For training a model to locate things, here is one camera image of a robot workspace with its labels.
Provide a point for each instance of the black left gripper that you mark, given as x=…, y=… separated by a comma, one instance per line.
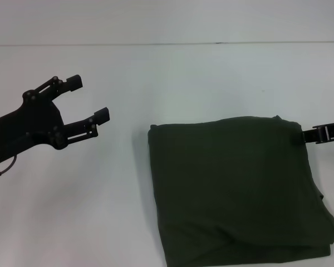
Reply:
x=28, y=130

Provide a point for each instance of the dark green FREE! shirt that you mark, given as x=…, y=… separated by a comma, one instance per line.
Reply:
x=233, y=189

